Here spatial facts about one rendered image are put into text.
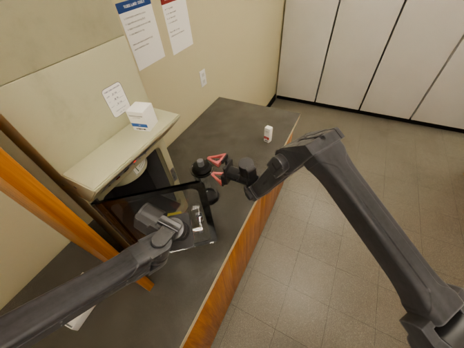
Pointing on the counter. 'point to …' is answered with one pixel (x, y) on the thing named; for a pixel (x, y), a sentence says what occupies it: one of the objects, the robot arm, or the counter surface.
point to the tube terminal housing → (74, 115)
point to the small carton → (141, 116)
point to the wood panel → (53, 211)
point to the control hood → (116, 156)
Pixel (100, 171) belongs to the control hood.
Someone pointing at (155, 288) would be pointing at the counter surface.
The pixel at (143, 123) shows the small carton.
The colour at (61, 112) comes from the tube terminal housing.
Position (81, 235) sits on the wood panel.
